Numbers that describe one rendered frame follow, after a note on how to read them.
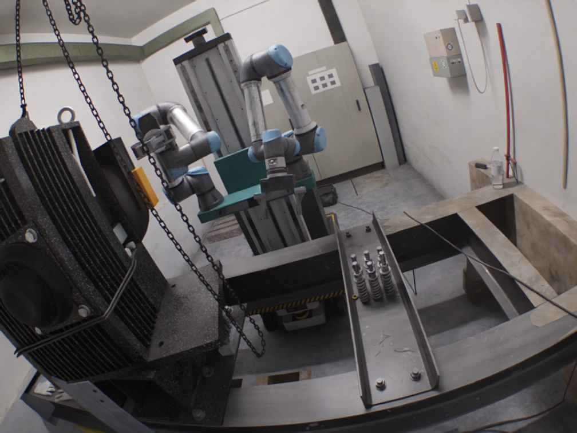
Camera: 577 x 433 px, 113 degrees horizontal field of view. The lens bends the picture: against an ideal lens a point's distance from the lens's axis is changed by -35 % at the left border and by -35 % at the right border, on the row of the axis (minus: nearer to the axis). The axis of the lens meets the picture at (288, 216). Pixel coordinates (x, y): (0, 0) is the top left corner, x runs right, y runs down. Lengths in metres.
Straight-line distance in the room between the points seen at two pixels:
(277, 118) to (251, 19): 1.31
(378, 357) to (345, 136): 2.97
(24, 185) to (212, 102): 1.16
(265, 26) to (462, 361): 3.64
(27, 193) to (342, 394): 0.95
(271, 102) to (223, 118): 1.86
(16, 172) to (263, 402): 0.90
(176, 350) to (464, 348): 0.81
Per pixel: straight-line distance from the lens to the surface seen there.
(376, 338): 0.93
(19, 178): 0.78
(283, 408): 0.89
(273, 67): 1.25
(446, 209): 1.45
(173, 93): 4.05
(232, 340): 1.08
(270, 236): 1.86
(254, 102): 1.28
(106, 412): 0.85
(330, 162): 3.61
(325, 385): 0.89
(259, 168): 1.59
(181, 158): 1.03
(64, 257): 0.78
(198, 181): 1.55
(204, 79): 1.67
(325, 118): 3.49
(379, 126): 3.61
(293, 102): 1.30
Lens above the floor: 1.41
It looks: 25 degrees down
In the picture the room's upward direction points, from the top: 22 degrees counter-clockwise
